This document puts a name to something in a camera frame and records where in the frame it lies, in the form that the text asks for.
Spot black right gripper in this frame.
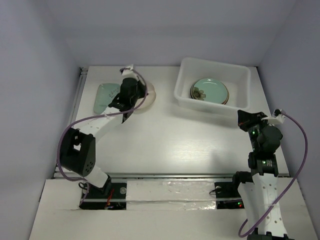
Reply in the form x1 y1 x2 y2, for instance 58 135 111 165
237 108 270 151

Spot cream divided dish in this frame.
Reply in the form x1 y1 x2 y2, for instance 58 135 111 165
134 81 157 110

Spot beige bird painted plate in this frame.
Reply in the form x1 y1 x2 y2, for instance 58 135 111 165
190 86 229 105

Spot light green round plate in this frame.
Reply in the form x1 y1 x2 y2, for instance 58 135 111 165
190 78 229 93

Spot red plate with teal flower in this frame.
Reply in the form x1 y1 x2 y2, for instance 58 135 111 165
222 92 230 105

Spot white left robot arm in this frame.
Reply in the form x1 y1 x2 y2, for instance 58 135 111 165
56 77 148 198

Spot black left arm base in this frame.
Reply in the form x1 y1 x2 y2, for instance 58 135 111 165
78 182 127 210

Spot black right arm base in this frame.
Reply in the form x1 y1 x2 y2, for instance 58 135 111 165
213 171 253 210

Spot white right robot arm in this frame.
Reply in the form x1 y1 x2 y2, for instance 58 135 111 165
230 110 289 240

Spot white plastic bin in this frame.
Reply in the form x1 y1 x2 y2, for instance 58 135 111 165
174 57 251 117

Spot light green rectangular dish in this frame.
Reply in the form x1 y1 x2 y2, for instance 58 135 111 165
93 83 120 115

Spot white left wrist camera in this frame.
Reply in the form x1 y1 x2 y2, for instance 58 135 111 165
120 64 135 78

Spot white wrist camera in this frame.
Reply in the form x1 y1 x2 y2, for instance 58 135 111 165
120 64 135 78
261 109 286 125

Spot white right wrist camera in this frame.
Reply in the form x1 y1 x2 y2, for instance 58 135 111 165
261 109 286 125

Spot aluminium frame rail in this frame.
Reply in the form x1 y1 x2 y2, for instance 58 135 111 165
53 66 89 178

